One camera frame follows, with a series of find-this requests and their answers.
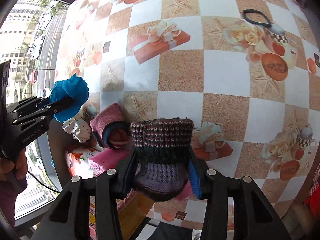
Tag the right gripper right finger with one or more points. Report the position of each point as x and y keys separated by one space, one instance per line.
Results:
x=197 y=173

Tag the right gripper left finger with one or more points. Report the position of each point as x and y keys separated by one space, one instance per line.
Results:
x=126 y=175

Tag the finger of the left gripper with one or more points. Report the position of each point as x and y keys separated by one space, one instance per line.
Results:
x=37 y=125
x=30 y=107

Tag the pink foam block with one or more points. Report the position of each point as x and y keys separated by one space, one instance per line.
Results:
x=185 y=193
x=106 y=159

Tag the dark knitted sock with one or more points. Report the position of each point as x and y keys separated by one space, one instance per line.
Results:
x=163 y=150

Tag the pink striped sock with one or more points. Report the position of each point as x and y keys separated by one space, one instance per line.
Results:
x=110 y=129

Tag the blue cloth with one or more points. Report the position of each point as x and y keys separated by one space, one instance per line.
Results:
x=71 y=94

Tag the white polka dot scrunchie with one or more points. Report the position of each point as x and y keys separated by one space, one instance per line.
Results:
x=80 y=129

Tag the person left hand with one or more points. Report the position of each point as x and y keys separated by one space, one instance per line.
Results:
x=20 y=165

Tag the red patterned carton box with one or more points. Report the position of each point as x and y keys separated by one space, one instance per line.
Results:
x=114 y=218

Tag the grey white storage box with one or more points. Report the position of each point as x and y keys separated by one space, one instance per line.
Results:
x=52 y=146

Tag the checkered patterned tablecloth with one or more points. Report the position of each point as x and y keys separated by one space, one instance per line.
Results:
x=245 y=71

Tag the red checkered cloth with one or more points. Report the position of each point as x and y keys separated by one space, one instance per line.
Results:
x=316 y=178

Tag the red embroidered cushion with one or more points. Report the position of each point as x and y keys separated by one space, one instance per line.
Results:
x=313 y=203

